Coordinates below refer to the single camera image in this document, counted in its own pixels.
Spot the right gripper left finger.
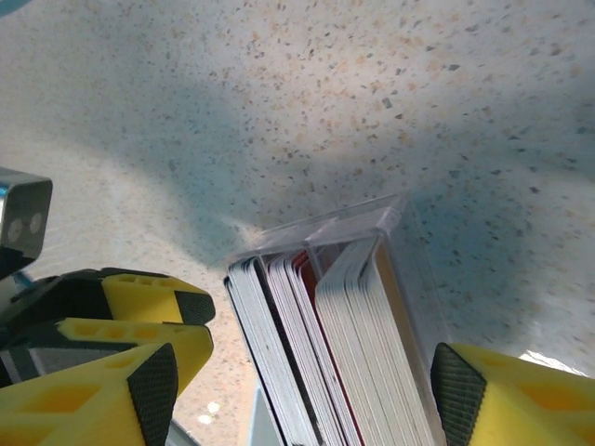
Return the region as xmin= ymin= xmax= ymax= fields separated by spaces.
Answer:
xmin=0 ymin=342 xmax=179 ymax=446

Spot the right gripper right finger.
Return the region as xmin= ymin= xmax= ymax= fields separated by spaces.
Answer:
xmin=430 ymin=342 xmax=595 ymax=446

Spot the small striped box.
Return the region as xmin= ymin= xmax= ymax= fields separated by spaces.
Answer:
xmin=221 ymin=191 xmax=450 ymax=446

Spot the white credit card stack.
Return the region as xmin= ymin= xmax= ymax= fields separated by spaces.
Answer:
xmin=265 ymin=253 xmax=350 ymax=446
xmin=314 ymin=239 xmax=427 ymax=446
xmin=224 ymin=257 xmax=308 ymax=446

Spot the black credit card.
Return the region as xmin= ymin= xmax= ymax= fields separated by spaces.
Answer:
xmin=250 ymin=256 xmax=329 ymax=446

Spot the gold credit card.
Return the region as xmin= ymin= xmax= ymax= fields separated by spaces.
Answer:
xmin=371 ymin=239 xmax=436 ymax=446

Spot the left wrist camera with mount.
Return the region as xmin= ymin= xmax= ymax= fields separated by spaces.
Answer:
xmin=0 ymin=167 xmax=54 ymax=261

